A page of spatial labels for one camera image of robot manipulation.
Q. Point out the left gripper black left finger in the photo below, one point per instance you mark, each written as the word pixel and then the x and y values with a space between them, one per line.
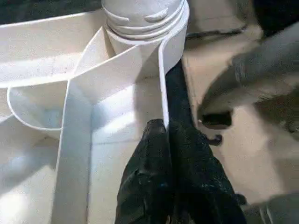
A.
pixel 147 177

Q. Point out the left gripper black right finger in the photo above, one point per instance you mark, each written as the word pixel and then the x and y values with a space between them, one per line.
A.
pixel 201 182

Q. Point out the white plastic table top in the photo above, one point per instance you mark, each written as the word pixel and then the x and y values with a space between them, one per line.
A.
pixel 58 105

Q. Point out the white plastic table leg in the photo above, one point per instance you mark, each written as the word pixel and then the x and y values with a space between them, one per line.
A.
pixel 144 16

